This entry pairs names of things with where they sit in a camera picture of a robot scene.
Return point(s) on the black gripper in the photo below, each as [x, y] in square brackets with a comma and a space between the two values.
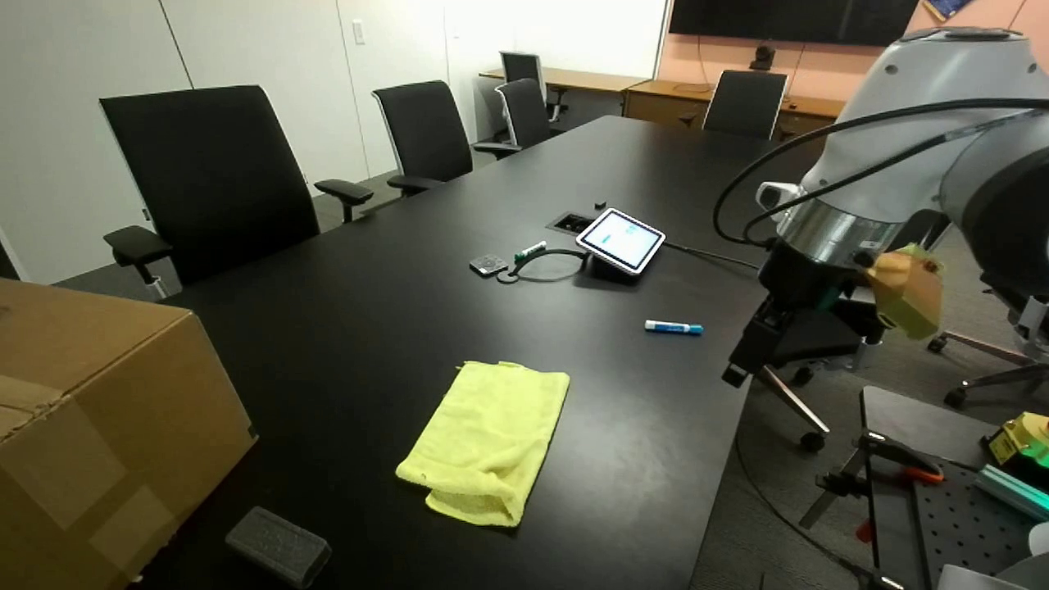
[821, 291]

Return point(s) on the yellow terry cloth towel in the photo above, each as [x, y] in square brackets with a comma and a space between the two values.
[492, 437]

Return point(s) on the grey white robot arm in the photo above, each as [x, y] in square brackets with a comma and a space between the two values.
[929, 85]

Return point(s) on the black chair with silver legs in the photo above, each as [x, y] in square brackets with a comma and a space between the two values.
[848, 346]
[989, 348]

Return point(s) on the blue marker pen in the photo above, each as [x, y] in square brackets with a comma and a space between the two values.
[672, 327]

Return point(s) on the white screen tablet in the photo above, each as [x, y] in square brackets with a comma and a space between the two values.
[620, 236]

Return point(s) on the black table outlet box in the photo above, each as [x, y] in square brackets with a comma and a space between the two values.
[576, 220]

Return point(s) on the dark wooden cabinet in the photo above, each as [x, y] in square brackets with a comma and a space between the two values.
[676, 102]

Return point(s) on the small grey adapter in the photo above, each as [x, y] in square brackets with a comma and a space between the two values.
[528, 250]

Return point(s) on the green yellow box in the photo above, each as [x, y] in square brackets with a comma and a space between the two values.
[1021, 437]

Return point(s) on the black perforated metal plate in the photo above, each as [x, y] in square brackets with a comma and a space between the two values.
[962, 536]

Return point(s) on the black webcam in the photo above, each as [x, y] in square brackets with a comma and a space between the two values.
[764, 58]

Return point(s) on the teal flat tool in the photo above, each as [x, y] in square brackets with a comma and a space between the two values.
[1010, 488]

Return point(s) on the light wooden desk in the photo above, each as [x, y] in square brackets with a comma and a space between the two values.
[593, 79]

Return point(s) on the white round object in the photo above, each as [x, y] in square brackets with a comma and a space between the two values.
[1041, 539]

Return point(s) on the dark grey padded armrest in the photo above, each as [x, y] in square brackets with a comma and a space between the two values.
[281, 541]

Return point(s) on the large black office chair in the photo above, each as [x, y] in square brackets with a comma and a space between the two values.
[207, 175]

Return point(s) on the brown cardboard box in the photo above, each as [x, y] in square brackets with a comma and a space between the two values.
[100, 437]

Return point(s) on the tan wrist camera box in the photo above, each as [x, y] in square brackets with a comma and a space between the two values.
[912, 291]

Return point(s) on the black wall television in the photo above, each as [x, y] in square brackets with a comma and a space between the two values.
[787, 19]

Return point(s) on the white wall light switch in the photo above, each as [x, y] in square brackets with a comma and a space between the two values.
[360, 29]

